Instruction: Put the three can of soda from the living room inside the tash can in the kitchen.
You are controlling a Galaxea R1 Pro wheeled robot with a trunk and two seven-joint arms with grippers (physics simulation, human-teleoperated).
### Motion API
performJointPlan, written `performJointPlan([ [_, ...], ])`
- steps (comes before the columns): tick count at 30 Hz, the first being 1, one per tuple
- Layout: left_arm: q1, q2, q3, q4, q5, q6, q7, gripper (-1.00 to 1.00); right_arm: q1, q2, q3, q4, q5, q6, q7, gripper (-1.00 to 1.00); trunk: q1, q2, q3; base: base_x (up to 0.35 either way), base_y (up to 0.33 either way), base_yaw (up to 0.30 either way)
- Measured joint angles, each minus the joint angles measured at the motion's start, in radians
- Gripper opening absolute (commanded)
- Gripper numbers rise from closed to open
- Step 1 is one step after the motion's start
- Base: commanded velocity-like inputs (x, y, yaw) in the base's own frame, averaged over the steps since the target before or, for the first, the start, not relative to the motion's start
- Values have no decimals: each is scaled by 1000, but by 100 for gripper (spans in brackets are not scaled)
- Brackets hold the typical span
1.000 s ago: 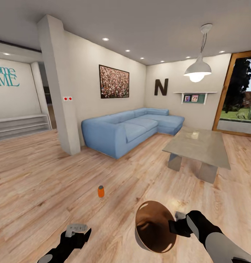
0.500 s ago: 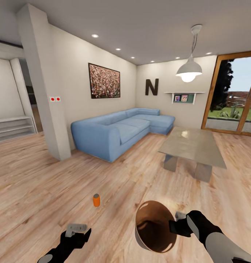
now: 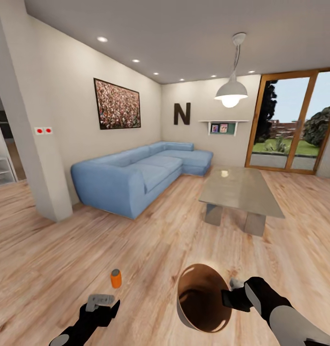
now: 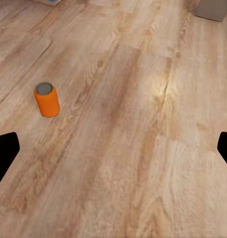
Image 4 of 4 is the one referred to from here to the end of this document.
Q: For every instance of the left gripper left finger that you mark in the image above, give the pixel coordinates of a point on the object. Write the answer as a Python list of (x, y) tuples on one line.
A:
[(9, 148)]

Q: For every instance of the can of soda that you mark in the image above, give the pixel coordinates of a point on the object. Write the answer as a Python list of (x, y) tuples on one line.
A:
[(46, 97)]

